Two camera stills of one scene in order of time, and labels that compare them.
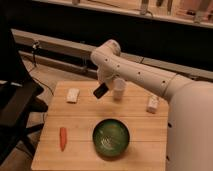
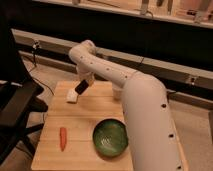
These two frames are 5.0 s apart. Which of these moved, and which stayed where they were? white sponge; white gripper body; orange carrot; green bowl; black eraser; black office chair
Moved: white gripper body; black eraser
Stayed: black office chair; green bowl; white sponge; orange carrot
